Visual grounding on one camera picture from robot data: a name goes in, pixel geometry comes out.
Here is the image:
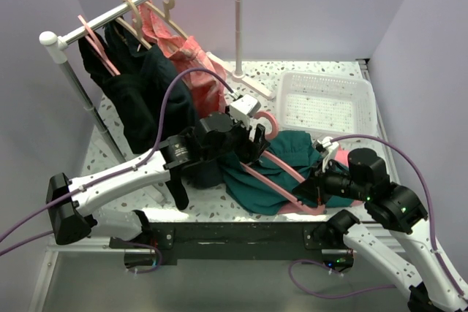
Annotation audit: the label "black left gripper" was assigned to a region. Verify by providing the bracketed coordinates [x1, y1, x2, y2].
[203, 106, 270, 164]

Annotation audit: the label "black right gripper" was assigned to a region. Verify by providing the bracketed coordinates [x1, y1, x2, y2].
[292, 155, 369, 204]

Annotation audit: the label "pink plastic hanger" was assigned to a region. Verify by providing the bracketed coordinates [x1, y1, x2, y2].
[235, 112, 325, 216]

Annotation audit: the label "green shorts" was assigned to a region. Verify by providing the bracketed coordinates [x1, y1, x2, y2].
[221, 129, 355, 216]

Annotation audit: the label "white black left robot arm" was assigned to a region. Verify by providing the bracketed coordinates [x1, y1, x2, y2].
[46, 113, 273, 248]

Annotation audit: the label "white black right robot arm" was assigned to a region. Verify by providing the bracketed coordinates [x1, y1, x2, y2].
[292, 148, 467, 311]

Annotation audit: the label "pink patterned hanging shorts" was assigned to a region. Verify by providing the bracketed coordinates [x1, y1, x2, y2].
[138, 1, 227, 118]

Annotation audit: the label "beige wooden hanger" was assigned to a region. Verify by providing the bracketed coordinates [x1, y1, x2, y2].
[145, 0, 189, 39]
[116, 0, 151, 50]

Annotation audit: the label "pink hanger with dark garment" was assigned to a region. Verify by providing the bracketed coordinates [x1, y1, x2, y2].
[78, 15, 120, 77]

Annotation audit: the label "pink folded cloth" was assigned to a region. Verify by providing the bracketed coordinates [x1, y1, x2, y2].
[278, 148, 349, 216]

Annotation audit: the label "white plastic basket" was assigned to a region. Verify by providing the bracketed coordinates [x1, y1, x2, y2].
[276, 72, 377, 137]

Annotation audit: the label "dark green hanging garment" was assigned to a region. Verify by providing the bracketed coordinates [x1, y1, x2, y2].
[105, 21, 224, 211]

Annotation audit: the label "black hanging garment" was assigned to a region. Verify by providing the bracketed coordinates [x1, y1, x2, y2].
[78, 38, 157, 154]

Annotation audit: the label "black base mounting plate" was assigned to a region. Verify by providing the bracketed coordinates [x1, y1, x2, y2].
[109, 222, 347, 268]

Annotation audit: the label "white metal clothes rack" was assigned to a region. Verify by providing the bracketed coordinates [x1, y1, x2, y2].
[39, 0, 275, 163]

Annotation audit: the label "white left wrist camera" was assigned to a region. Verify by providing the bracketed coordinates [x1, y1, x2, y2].
[228, 94, 261, 128]

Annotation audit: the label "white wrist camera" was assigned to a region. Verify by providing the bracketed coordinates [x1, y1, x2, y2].
[228, 94, 261, 128]
[313, 137, 339, 172]

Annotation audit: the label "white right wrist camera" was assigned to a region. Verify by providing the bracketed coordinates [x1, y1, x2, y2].
[313, 137, 339, 172]

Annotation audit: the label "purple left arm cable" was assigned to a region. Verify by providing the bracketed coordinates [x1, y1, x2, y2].
[0, 67, 238, 257]

